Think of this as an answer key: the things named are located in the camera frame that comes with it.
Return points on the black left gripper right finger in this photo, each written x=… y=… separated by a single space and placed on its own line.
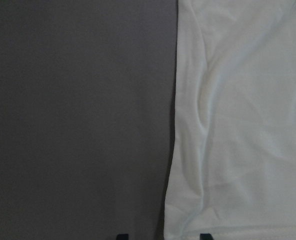
x=205 y=236

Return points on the beige long-sleeve printed shirt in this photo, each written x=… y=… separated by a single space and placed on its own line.
x=233 y=171

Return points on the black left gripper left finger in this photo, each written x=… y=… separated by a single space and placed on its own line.
x=122 y=236

